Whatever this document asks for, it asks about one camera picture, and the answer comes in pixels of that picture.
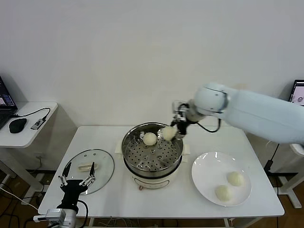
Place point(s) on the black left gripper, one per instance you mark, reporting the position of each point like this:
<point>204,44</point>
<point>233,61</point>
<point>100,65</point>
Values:
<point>72,192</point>

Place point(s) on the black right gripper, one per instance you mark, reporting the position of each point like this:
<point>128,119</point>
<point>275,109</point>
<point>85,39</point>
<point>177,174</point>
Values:
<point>183,128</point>

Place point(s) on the white steamed baozi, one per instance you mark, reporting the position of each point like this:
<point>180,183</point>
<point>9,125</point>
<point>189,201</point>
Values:
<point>235,178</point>
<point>169,133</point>
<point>223,192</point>
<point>150,139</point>

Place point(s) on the round glass pot lid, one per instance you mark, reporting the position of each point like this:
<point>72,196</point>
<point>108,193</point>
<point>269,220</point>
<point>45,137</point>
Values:
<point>99,171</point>

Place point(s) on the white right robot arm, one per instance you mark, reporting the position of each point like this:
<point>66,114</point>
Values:
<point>256,111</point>

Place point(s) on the stainless steel steamer basket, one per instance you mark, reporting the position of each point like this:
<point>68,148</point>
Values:
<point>152,156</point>

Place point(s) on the steel steamer pot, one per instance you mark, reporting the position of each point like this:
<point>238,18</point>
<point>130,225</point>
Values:
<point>152,181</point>

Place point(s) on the white round plate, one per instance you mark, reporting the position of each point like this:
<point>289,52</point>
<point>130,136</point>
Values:
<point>213,171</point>

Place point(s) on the white side table with mouse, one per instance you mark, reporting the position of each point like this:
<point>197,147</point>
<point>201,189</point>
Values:
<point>31,140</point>

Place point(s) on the grey usb hub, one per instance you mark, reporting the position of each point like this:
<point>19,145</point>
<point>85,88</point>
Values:
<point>38,123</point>

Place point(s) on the black computer mouse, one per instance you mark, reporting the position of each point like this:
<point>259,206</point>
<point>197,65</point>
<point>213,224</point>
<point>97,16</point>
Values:
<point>17,125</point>

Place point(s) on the black laptop with mouse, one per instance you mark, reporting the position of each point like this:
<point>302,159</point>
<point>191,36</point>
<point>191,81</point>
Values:
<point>4,104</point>

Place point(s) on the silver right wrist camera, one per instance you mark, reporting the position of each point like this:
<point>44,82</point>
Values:
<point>177,107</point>

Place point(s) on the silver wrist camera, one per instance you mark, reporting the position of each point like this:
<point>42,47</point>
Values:
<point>55,215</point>
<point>177,107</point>

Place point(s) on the white wall socket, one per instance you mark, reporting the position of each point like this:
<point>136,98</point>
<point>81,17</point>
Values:
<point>40,156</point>

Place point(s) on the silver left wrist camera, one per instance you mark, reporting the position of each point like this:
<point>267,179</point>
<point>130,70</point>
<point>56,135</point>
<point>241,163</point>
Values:
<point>55,215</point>

